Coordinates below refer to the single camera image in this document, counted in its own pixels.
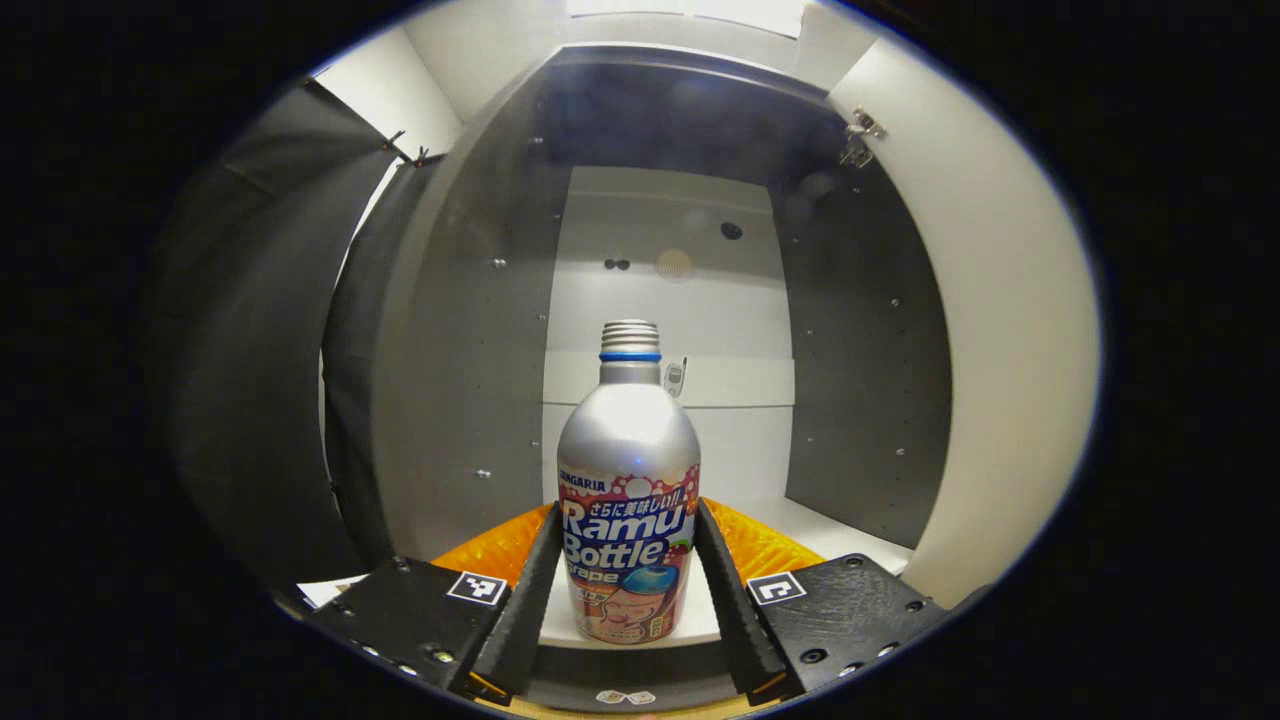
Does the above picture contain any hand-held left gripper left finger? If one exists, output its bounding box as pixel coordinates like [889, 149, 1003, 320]
[305, 500, 563, 706]

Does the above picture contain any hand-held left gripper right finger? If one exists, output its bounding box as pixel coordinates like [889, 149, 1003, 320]
[693, 497, 946, 706]

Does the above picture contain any silver bottle with pink label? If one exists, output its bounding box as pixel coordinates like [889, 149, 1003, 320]
[556, 320, 702, 646]

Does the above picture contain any grey cabinet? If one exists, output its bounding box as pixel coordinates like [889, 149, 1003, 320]
[375, 40, 1101, 717]

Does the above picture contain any beige cabinet door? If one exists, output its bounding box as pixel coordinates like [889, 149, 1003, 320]
[828, 40, 1101, 611]

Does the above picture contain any black backdrop cloth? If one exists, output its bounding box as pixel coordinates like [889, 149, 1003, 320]
[165, 80, 446, 591]

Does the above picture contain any large ceiling light panel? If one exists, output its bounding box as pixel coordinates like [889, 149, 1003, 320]
[565, 0, 807, 39]

